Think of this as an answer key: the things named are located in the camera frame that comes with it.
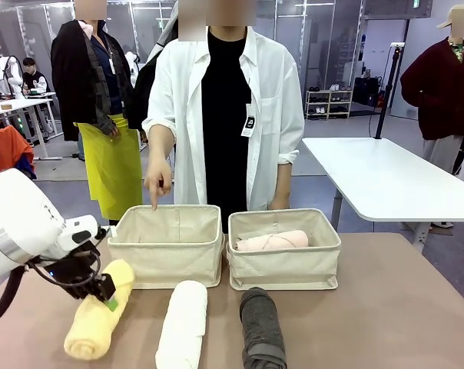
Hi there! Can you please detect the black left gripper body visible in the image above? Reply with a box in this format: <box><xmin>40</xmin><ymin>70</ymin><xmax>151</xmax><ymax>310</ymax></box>
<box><xmin>38</xmin><ymin>248</ymin><xmax>102</xmax><ymax>300</ymax></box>

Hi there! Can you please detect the yellow towel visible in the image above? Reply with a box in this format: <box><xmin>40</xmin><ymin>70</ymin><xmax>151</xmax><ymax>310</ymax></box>
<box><xmin>64</xmin><ymin>258</ymin><xmax>136</xmax><ymax>361</ymax></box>

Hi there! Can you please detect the white towel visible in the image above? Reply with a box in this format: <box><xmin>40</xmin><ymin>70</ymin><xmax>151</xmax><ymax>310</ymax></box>
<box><xmin>154</xmin><ymin>280</ymin><xmax>209</xmax><ymax>369</ymax></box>

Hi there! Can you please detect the dark grey towel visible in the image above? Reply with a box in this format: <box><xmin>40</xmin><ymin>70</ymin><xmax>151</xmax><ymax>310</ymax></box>
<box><xmin>238</xmin><ymin>286</ymin><xmax>289</xmax><ymax>369</ymax></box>

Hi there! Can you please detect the pink towel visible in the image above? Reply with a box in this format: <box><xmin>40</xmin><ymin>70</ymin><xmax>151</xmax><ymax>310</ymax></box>
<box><xmin>234</xmin><ymin>229</ymin><xmax>310</xmax><ymax>253</ymax></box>

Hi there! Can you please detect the person's right forearm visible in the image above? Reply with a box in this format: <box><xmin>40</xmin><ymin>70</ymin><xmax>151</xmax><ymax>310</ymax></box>
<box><xmin>146</xmin><ymin>123</ymin><xmax>178</xmax><ymax>165</ymax></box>

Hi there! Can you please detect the person's left forearm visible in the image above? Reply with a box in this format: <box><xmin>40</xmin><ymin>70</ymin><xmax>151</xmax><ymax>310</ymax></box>
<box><xmin>274</xmin><ymin>163</ymin><xmax>293</xmax><ymax>197</ymax></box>

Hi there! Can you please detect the person's right hand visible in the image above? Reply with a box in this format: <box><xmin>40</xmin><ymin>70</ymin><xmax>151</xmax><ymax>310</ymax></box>
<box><xmin>144</xmin><ymin>159</ymin><xmax>174</xmax><ymax>211</ymax></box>

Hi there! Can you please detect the person's left hand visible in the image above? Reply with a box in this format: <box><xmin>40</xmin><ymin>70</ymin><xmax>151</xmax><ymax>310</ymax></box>
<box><xmin>269</xmin><ymin>191</ymin><xmax>293</xmax><ymax>211</ymax></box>

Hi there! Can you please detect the beige fabric basket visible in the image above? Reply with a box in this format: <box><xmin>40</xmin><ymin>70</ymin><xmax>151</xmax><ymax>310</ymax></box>
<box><xmin>227</xmin><ymin>208</ymin><xmax>343</xmax><ymax>291</ymax></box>
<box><xmin>107</xmin><ymin>204</ymin><xmax>226</xmax><ymax>290</ymax></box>

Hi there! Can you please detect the mannequin black jacket yellow apron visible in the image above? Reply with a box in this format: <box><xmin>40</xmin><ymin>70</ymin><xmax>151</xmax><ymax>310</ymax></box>
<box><xmin>50</xmin><ymin>7</ymin><xmax>145</xmax><ymax>228</ymax></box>

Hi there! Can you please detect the orange cloth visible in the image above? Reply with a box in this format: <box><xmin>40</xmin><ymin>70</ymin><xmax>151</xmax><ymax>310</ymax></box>
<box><xmin>0</xmin><ymin>125</ymin><xmax>36</xmax><ymax>181</ymax></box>

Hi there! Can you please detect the white background desk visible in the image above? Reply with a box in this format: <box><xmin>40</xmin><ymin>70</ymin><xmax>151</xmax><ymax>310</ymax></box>
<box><xmin>0</xmin><ymin>91</ymin><xmax>62</xmax><ymax>161</ymax></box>

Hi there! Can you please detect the seated person in background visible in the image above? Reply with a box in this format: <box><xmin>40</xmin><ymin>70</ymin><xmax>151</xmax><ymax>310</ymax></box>
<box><xmin>21</xmin><ymin>57</ymin><xmax>48</xmax><ymax>95</ymax></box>

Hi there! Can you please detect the white badge tag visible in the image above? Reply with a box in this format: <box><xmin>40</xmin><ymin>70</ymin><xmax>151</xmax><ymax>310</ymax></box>
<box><xmin>240</xmin><ymin>103</ymin><xmax>258</xmax><ymax>138</ymax></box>

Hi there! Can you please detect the person in white shirt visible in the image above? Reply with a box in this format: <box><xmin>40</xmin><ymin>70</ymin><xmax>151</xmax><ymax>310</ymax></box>
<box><xmin>141</xmin><ymin>0</ymin><xmax>306</xmax><ymax>234</ymax></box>

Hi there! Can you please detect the wooden shoe rack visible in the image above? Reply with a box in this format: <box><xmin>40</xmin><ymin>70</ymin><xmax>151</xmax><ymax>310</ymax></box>
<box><xmin>305</xmin><ymin>88</ymin><xmax>353</xmax><ymax>120</ymax></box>

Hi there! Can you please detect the white table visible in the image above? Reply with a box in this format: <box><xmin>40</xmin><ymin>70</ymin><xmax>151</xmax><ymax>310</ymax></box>
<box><xmin>300</xmin><ymin>137</ymin><xmax>464</xmax><ymax>253</ymax></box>

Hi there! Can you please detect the black equipment case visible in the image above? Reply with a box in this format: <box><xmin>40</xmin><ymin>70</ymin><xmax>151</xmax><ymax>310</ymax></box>
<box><xmin>353</xmin><ymin>75</ymin><xmax>383</xmax><ymax>107</ymax></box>

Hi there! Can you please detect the black pole stand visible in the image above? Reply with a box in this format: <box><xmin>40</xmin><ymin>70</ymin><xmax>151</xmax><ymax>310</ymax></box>
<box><xmin>374</xmin><ymin>42</ymin><xmax>406</xmax><ymax>140</ymax></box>

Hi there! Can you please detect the mannequin in maroon cardigan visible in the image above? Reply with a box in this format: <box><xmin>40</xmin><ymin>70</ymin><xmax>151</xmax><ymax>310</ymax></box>
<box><xmin>399</xmin><ymin>36</ymin><xmax>464</xmax><ymax>176</ymax></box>

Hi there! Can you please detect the beige cap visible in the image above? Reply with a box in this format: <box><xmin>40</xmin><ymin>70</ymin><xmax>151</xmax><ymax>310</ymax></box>
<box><xmin>436</xmin><ymin>4</ymin><xmax>464</xmax><ymax>31</ymax></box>

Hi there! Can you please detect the thin black cable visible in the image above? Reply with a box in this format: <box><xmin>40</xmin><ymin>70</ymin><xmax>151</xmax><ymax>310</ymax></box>
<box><xmin>27</xmin><ymin>255</ymin><xmax>102</xmax><ymax>290</ymax></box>

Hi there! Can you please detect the thick black cable hose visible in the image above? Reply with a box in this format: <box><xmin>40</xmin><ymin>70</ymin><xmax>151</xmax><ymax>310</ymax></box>
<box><xmin>0</xmin><ymin>264</ymin><xmax>28</xmax><ymax>330</ymax></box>

